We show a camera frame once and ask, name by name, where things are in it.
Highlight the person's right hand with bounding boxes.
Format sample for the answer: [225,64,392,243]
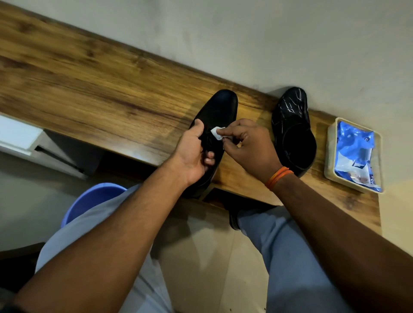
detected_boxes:
[216,118,285,186]

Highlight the person's left hand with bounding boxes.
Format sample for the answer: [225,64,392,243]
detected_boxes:
[165,119,216,188]

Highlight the matte black leather shoe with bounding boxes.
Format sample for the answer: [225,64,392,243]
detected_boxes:
[181,89,239,199]

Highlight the person's right forearm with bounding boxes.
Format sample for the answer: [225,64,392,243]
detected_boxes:
[272,172,413,313]

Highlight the person's left forearm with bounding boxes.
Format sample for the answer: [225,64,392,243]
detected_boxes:
[10,161,191,313]

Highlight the orange thread wristband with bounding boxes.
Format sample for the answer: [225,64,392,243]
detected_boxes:
[265,166,295,191]

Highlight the glossy black leather shoe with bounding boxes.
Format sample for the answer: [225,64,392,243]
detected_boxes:
[271,86,317,178]

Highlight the person's worn black shoe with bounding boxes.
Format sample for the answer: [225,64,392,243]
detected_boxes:
[228,206,246,231]

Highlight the cream plastic tray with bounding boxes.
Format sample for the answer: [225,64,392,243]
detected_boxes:
[324,117,384,194]

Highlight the blue plastic stool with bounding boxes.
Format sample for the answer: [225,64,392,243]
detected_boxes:
[61,183,128,228]

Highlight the blue wipes packet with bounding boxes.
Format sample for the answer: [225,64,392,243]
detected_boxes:
[334,121,383,193]

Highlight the person's grey trousers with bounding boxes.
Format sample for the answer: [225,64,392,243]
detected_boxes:
[35,184,355,313]

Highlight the white grey cabinet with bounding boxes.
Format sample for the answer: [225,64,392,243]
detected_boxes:
[0,114,104,180]

